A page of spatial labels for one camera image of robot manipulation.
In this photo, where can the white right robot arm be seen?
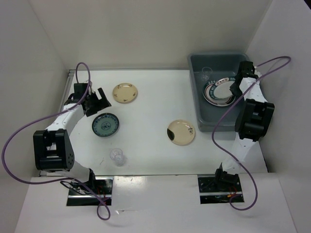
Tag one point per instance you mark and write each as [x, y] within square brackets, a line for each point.
[252, 124]

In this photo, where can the blue floral green dish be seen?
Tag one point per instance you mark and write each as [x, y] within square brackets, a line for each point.
[105, 125]

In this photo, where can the clear plastic cup on table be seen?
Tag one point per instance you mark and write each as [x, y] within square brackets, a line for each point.
[117, 157]

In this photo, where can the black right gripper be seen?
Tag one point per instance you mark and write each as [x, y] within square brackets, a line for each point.
[234, 91]

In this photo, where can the beige dish with dark spot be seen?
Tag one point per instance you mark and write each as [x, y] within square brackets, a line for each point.
[181, 132]

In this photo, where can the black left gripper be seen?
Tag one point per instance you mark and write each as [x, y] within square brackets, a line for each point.
[101, 103]

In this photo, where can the clear plastic cup in bin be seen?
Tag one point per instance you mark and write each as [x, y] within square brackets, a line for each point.
[206, 73]

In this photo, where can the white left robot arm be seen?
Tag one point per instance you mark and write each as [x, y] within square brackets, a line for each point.
[52, 146]

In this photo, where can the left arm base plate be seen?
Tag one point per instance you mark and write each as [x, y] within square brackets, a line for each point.
[79, 196]

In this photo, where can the beige dish with flowers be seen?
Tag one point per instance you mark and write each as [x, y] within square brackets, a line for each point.
[124, 93]

